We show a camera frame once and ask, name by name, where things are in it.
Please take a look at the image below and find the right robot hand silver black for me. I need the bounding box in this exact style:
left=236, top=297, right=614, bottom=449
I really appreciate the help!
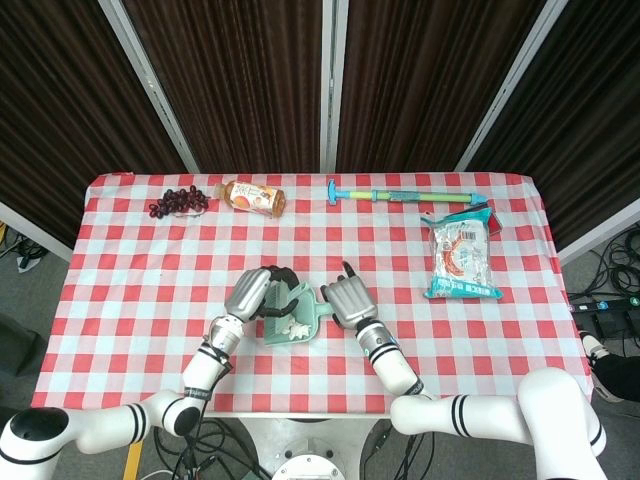
left=318, top=260, right=380, bottom=332

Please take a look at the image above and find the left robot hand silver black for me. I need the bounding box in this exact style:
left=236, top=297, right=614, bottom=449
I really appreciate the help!
left=223, top=264, right=304, bottom=322

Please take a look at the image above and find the green plastic dustpan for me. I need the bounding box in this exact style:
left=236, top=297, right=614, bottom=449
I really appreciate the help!
left=262, top=282, right=335, bottom=348

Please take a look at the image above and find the orange tea drink bottle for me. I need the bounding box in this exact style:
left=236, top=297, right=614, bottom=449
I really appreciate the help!
left=214, top=180, right=287, bottom=219

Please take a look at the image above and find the red white checkered tablecloth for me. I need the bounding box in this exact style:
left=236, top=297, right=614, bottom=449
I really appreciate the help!
left=30, top=172, right=594, bottom=416

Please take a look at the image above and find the blue green water pump toy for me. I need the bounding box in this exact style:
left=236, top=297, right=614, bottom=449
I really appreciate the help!
left=326, top=178, right=489, bottom=207

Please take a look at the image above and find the teal white snack bag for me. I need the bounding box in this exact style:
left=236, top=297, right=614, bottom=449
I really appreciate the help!
left=419, top=207, right=504, bottom=301

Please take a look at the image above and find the dark red grape bunch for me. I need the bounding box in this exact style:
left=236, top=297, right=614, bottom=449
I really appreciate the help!
left=146, top=184, right=211, bottom=220

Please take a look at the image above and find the dark corrugated partition panel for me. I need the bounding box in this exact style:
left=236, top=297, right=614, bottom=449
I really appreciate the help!
left=468, top=0, right=640, bottom=251
left=337, top=0, right=547, bottom=174
left=0, top=0, right=187, bottom=247
left=123, top=0, right=326, bottom=174

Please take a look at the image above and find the white black sneaker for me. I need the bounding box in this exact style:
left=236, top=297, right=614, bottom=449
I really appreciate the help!
left=578, top=330, right=610, bottom=372

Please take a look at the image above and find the black power strip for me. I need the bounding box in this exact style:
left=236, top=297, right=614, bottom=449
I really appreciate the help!
left=568, top=294, right=640, bottom=315

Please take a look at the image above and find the black trouser leg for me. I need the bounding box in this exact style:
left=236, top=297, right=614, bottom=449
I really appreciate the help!
left=592, top=349, right=640, bottom=404

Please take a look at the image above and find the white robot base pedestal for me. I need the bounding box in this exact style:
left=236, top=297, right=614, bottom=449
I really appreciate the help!
left=239, top=417, right=396, bottom=480

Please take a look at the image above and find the black cable bundle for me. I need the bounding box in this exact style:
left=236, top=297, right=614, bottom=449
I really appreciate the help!
left=149, top=417, right=269, bottom=480
left=0, top=223, right=50, bottom=272
left=589, top=224, right=640, bottom=299

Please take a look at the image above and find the white metal partition post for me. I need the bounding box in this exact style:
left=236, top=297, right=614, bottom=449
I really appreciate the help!
left=98, top=0, right=202, bottom=175
left=318, top=0, right=350, bottom=174
left=453, top=0, right=572, bottom=174

